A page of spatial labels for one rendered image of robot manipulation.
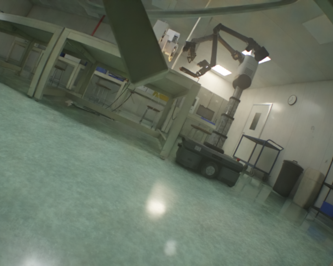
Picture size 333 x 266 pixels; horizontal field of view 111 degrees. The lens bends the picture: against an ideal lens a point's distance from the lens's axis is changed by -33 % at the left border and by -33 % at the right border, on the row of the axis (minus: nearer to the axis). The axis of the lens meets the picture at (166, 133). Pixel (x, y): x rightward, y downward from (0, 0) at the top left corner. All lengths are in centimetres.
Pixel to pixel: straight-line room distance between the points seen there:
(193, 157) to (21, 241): 143
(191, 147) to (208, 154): 17
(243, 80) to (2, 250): 199
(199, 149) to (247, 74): 95
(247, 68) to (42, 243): 198
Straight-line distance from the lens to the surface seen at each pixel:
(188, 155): 155
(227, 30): 196
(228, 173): 167
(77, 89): 283
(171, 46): 222
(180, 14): 22
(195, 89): 153
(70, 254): 42
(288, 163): 353
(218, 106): 639
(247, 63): 196
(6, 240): 42
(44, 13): 896
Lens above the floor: 34
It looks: 4 degrees down
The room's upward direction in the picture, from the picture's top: 25 degrees clockwise
